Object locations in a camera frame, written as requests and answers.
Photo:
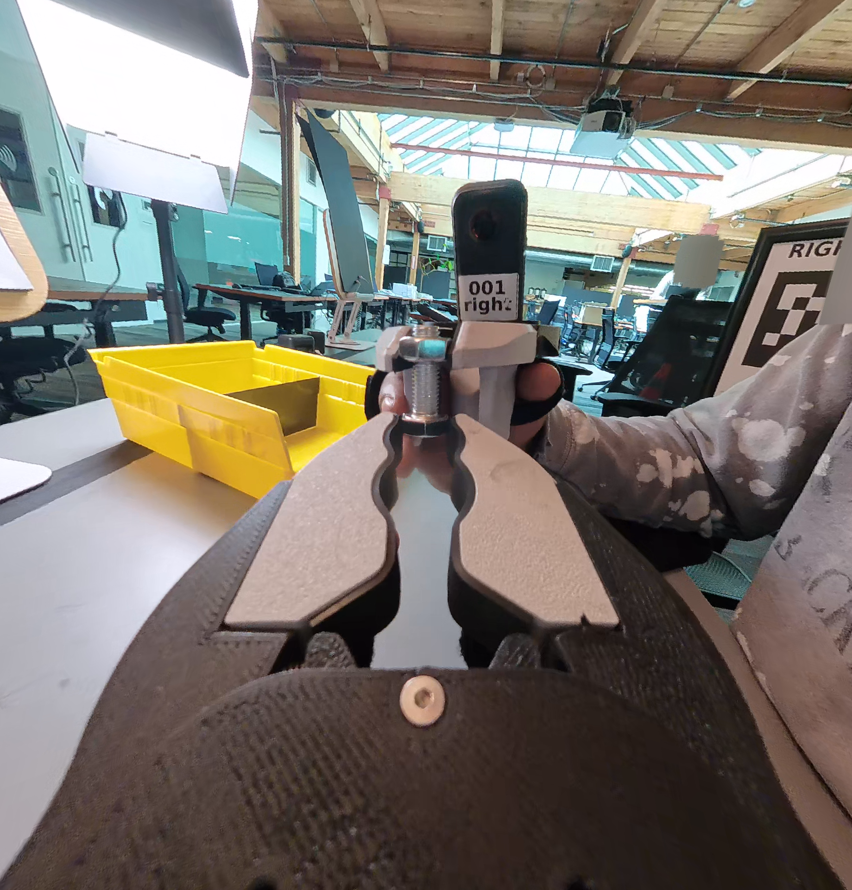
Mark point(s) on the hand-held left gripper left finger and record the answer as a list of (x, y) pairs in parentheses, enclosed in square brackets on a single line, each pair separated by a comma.
[(314, 549)]

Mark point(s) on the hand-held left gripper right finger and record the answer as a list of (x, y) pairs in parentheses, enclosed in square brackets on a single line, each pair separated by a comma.
[(530, 549)]

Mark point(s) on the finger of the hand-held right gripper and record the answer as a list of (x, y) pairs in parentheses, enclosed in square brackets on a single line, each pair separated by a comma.
[(499, 344), (391, 347)]

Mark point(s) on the silver hex nut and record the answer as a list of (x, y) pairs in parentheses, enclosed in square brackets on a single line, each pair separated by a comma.
[(419, 345)]

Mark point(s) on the silver flange bolt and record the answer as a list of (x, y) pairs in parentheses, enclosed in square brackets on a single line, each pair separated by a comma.
[(420, 389)]

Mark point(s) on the person's right forearm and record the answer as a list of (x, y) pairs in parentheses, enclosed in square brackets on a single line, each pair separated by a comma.
[(676, 452)]

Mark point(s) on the person's right hand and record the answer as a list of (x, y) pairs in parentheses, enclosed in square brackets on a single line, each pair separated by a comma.
[(426, 455)]

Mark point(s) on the black bin divider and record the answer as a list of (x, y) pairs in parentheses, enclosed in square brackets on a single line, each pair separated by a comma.
[(287, 407)]

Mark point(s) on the wooden desk black legs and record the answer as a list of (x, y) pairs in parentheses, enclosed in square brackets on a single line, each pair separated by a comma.
[(259, 290)]

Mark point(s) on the black display on easel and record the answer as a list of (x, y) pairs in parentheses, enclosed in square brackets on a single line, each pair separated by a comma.
[(342, 208)]

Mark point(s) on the ceiling projector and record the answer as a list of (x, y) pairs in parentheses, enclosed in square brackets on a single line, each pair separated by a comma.
[(603, 129)]

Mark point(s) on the black office chair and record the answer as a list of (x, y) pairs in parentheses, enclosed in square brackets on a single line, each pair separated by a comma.
[(669, 347), (203, 313)]

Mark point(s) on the yellow plastic bin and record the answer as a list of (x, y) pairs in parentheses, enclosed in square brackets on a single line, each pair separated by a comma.
[(189, 417)]

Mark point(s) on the black light stand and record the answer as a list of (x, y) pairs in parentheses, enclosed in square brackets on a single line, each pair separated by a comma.
[(167, 278)]

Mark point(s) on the black framed marker board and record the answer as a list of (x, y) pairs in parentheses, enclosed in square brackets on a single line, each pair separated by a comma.
[(780, 313)]

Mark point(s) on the studio light panel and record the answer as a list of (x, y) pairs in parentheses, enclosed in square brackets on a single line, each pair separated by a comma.
[(134, 83)]

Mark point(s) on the dark phone icon sign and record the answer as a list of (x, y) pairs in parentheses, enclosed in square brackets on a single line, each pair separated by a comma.
[(9, 160)]

